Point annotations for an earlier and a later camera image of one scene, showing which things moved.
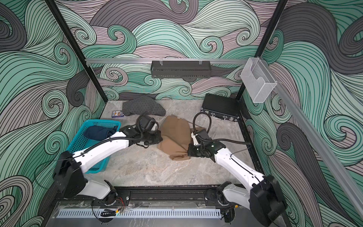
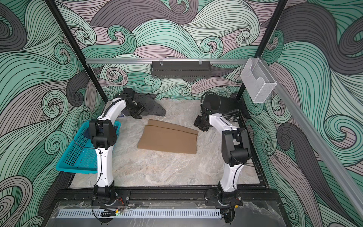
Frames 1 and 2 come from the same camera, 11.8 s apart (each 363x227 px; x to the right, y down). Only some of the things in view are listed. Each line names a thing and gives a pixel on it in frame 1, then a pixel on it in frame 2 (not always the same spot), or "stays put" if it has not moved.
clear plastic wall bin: (257, 80) stays put
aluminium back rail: (165, 60) stays put
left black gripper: (158, 138) -> (142, 109)
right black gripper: (190, 150) -> (196, 123)
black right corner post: (275, 18) stays put
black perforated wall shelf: (181, 69) stays put
